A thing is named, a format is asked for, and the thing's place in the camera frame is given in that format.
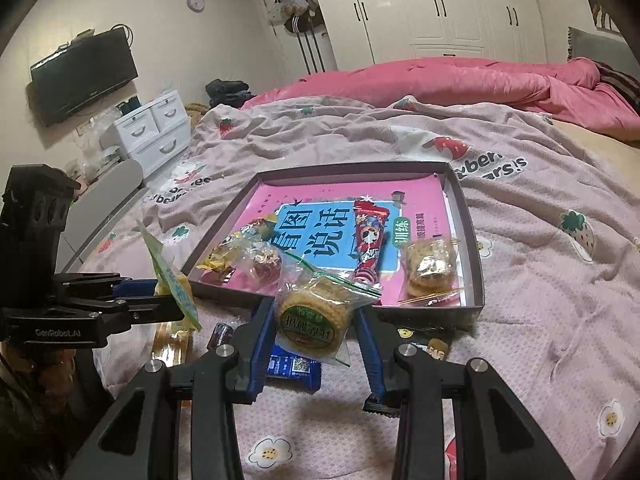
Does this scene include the white drawer chest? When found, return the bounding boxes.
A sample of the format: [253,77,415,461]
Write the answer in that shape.
[100,89,193,178]

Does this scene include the pink duvet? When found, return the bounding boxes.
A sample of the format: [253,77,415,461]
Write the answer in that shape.
[240,57,640,133]

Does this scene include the flower and bird wall painting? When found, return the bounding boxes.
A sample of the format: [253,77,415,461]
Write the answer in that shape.
[585,0,621,36]

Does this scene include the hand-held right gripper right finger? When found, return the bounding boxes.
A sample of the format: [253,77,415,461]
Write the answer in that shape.
[354,305,576,480]

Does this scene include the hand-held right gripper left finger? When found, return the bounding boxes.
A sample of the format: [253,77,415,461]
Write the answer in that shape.
[75,297,278,480]

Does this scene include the red cartoon snack packet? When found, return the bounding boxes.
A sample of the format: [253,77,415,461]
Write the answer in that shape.
[351,199,391,286]

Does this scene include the black green pea snack packet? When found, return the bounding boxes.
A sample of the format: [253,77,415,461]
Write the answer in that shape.
[415,332,453,361]

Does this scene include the clear packet round biscuit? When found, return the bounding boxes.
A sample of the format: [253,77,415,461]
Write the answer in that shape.
[274,252,383,367]

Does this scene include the yellow green snack packet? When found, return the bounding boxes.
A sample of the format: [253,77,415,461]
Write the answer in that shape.
[136,219,202,332]

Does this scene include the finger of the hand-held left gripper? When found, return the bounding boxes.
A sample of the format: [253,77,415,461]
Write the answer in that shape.
[65,292,185,327]
[52,272,161,302]

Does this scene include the shallow dark cardboard box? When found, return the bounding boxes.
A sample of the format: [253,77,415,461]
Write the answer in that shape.
[180,161,487,331]

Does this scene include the small dark purple jelly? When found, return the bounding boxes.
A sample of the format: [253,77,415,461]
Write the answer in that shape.
[206,322,236,351]

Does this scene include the pink strawberry printed blanket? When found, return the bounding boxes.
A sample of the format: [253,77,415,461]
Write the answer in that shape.
[75,97,640,480]

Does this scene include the black wall television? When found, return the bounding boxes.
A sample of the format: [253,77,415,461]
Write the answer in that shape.
[27,27,140,128]

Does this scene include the orange snack packet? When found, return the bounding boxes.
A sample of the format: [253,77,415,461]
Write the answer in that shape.
[151,320,195,368]

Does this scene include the grey padded headboard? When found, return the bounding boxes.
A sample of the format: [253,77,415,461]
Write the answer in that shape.
[567,26,640,91]

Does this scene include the beige bed sheet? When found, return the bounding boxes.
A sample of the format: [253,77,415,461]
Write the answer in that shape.
[550,120,640,161]

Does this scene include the clear packet red candy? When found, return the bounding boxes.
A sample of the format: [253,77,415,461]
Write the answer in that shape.
[239,242,284,285]

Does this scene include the dark striped pillow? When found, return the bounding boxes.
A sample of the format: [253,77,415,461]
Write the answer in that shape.
[597,62,640,111]

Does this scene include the blue snack packet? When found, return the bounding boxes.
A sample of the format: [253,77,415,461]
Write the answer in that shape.
[265,352,321,395]

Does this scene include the clear packet crumbly cake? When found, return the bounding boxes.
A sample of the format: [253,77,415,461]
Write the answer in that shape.
[397,237,466,306]

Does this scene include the dark clothes pile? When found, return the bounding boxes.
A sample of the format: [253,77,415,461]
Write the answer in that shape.
[205,79,256,108]

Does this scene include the clear plastic bags clutter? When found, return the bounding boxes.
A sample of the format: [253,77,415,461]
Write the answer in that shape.
[75,105,126,186]

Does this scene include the clear packet yellow candy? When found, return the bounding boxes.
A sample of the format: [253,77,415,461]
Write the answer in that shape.
[195,217,278,281]

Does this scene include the white glossy wardrobe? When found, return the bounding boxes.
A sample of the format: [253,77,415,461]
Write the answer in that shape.
[220,0,548,73]

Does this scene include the pink and blue book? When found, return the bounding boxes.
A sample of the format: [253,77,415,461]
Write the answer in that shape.
[200,174,463,308]

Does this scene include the hanging hats and bags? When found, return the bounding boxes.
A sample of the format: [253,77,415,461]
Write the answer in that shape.
[277,0,318,23]

